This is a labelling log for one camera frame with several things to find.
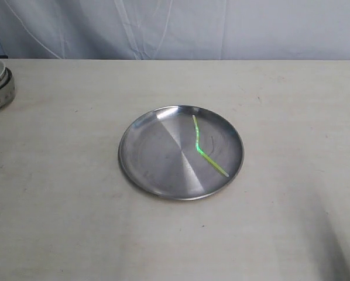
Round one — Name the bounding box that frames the round stainless steel plate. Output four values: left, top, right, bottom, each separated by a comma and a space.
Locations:
118, 105, 245, 201

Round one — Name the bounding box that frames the green glow stick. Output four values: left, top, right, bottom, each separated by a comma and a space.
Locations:
192, 115, 229, 177

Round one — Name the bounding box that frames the white backdrop cloth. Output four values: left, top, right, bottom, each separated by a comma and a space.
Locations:
0, 1, 350, 60

